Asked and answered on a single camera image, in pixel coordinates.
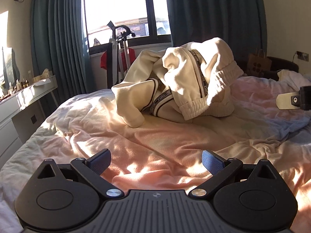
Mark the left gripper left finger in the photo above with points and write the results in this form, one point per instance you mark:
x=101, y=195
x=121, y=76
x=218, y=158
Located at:
x=65, y=196

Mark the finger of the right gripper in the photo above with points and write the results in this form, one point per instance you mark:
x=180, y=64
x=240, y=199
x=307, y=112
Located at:
x=298, y=100

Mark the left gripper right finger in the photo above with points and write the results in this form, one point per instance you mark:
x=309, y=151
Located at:
x=246, y=195

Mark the cream hooded zip jacket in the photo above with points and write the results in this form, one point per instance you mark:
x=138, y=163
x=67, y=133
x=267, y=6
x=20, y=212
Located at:
x=179, y=84

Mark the white quilted pillow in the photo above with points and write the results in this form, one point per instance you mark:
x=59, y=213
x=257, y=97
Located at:
x=293, y=79

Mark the dark round chair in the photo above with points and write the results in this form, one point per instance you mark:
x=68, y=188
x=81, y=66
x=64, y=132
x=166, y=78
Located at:
x=277, y=65

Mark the brown paper bag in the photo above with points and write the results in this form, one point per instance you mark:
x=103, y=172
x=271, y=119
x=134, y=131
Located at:
x=258, y=63

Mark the white desk with drawers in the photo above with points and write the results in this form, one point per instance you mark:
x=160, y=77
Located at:
x=22, y=114

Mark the pastel bed blanket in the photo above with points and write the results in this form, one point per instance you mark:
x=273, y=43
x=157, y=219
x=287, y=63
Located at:
x=165, y=155

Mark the right teal curtain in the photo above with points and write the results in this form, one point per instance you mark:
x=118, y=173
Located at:
x=240, y=23

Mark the teal curtain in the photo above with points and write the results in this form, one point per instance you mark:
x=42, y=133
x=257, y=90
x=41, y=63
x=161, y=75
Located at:
x=240, y=23
x=59, y=43

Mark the mirror on desk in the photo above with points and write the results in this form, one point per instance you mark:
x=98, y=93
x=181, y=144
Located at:
x=10, y=69

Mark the folded exercise machine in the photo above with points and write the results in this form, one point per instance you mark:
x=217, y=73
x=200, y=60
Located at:
x=118, y=55

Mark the left teal curtain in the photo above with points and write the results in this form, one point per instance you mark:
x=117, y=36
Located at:
x=59, y=43

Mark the red cloth on machine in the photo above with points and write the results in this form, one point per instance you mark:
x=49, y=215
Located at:
x=103, y=61

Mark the black framed window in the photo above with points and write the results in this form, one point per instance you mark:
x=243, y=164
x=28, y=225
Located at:
x=148, y=19

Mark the wall power socket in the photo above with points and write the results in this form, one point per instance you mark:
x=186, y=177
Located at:
x=302, y=56

